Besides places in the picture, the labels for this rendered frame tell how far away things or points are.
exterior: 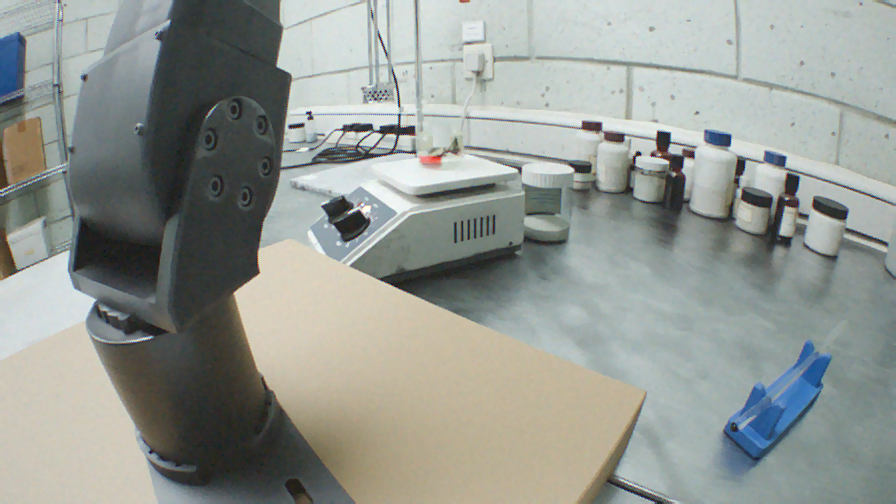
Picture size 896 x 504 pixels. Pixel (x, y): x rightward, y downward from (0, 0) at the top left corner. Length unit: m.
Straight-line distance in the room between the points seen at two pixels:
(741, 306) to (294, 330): 0.37
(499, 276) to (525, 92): 0.62
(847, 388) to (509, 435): 0.28
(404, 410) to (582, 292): 0.23
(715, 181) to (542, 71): 0.46
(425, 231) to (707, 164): 0.44
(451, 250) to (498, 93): 0.65
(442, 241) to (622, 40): 0.61
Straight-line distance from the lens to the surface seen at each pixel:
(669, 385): 0.29
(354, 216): 0.37
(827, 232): 0.66
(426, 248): 0.38
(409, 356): 0.22
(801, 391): 0.32
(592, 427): 0.19
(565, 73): 0.91
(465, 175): 0.39
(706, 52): 0.83
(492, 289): 0.37
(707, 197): 0.66
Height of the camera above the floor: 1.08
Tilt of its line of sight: 23 degrees down
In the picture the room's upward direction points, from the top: 1 degrees counter-clockwise
